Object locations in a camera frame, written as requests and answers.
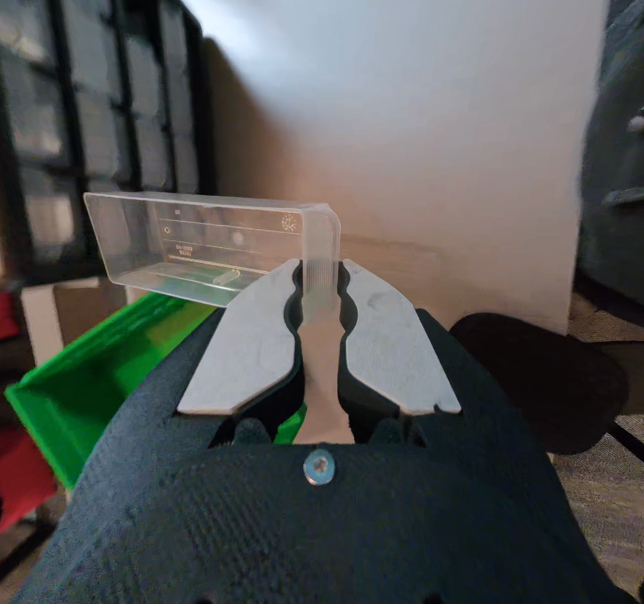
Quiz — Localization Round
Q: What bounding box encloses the dark grey fabric item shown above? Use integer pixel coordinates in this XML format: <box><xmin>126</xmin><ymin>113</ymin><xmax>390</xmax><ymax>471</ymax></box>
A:
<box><xmin>576</xmin><ymin>0</ymin><xmax>644</xmax><ymax>308</ymax></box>

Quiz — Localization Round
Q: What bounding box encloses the green plastic bin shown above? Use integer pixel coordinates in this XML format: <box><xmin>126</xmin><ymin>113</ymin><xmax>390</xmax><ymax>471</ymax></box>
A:
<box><xmin>5</xmin><ymin>290</ymin><xmax>308</xmax><ymax>489</ymax></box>

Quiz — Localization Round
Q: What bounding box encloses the black round chair seat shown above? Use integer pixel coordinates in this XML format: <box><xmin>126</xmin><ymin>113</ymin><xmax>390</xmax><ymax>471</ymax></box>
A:
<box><xmin>449</xmin><ymin>312</ymin><xmax>644</xmax><ymax>469</ymax></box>

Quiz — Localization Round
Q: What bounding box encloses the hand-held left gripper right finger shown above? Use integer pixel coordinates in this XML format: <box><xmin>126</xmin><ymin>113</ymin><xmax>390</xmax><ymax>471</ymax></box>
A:
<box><xmin>337</xmin><ymin>259</ymin><xmax>463</xmax><ymax>435</ymax></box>

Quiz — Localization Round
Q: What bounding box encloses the clear plastic drawer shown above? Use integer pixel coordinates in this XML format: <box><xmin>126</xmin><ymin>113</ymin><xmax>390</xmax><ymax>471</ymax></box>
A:
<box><xmin>83</xmin><ymin>192</ymin><xmax>342</xmax><ymax>324</ymax></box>

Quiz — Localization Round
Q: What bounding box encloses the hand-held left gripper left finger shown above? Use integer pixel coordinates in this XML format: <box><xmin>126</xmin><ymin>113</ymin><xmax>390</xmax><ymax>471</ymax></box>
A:
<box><xmin>176</xmin><ymin>258</ymin><xmax>306</xmax><ymax>431</ymax></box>

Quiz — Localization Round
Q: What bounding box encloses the set of clear cabinet drawers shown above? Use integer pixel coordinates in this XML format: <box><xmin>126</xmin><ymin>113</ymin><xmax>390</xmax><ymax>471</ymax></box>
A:
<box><xmin>0</xmin><ymin>0</ymin><xmax>199</xmax><ymax>263</ymax></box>

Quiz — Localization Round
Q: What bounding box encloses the red fabric item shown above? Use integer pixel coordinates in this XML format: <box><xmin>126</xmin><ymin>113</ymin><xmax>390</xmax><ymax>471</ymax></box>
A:
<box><xmin>0</xmin><ymin>425</ymin><xmax>57</xmax><ymax>532</ymax></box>
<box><xmin>0</xmin><ymin>290</ymin><xmax>22</xmax><ymax>341</ymax></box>

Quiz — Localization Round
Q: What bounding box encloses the white cardboard box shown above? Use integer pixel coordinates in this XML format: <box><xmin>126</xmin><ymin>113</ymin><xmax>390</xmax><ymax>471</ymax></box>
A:
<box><xmin>21</xmin><ymin>276</ymin><xmax>129</xmax><ymax>363</ymax></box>

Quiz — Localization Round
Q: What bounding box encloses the black drawer cabinet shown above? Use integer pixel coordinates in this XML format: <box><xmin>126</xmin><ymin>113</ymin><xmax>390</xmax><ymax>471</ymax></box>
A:
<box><xmin>0</xmin><ymin>0</ymin><xmax>217</xmax><ymax>285</ymax></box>

